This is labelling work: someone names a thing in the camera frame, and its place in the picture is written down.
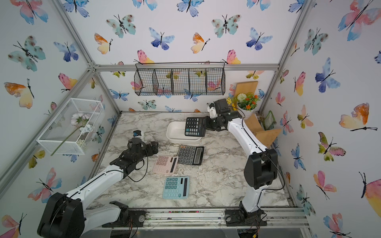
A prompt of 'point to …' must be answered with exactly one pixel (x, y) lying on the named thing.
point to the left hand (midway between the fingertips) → (153, 142)
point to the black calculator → (195, 126)
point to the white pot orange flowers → (247, 103)
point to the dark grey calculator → (190, 154)
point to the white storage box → (175, 134)
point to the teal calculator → (176, 187)
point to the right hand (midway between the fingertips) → (204, 124)
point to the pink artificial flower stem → (78, 119)
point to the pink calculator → (165, 164)
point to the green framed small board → (269, 121)
